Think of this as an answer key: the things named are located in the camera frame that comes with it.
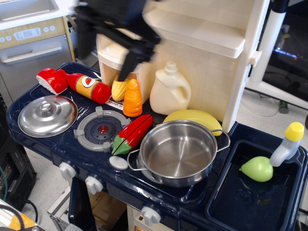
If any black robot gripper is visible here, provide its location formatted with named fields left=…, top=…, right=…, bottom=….
left=74, top=0, right=161, bottom=82

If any steel pot lid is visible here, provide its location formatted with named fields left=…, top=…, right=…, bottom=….
left=18, top=95, right=78, bottom=138

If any yellow toy corn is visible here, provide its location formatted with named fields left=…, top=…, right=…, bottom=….
left=111, top=75, right=129, bottom=101

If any red toy ketchup bottle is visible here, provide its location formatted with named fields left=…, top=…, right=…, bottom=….
left=58, top=70, right=111, bottom=104

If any red toy meat slice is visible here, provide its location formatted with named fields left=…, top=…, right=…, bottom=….
left=36, top=68, right=68, bottom=95

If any orange toy carrot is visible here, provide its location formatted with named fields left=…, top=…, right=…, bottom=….
left=123, top=79, right=142, bottom=117

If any cream toy detergent jug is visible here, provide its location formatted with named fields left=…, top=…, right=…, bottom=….
left=150, top=62, right=192, bottom=115

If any grey toy stove burner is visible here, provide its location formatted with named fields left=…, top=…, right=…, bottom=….
left=74, top=106, right=131, bottom=153

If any red toy chili pepper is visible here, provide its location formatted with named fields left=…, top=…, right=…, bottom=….
left=112, top=114, right=154, bottom=155

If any cream toy kitchen shelf unit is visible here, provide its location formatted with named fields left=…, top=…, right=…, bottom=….
left=90, top=0, right=270, bottom=133

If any yellow toy banana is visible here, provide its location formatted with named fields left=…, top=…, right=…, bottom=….
left=163, top=109, right=222, bottom=136

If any grey round button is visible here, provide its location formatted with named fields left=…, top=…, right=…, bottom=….
left=109, top=156, right=128, bottom=170

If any grey stove knob left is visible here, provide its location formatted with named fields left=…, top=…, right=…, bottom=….
left=59, top=162, right=77, bottom=180

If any grey stove knob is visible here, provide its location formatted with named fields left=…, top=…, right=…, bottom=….
left=59, top=162, right=77, bottom=180
left=85, top=176, right=103, bottom=195
left=141, top=206, right=161, bottom=226

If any grey stove knob middle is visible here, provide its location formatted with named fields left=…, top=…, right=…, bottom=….
left=85, top=176, right=103, bottom=195

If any navy toy kitchen counter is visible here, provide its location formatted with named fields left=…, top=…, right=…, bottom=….
left=6, top=61, right=308, bottom=231

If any grey stove knob right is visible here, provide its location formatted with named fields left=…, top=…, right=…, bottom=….
left=141, top=206, right=161, bottom=226

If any green toy pear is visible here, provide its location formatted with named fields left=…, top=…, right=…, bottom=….
left=239, top=156, right=273, bottom=182

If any navy toy sink basin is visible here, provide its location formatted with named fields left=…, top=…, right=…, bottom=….
left=205, top=141, right=307, bottom=231

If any grey toy faucet yellow cap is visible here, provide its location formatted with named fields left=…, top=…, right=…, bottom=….
left=269, top=122, right=305, bottom=167

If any steel pot with handles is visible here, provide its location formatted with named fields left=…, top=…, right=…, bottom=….
left=129, top=120, right=231, bottom=188

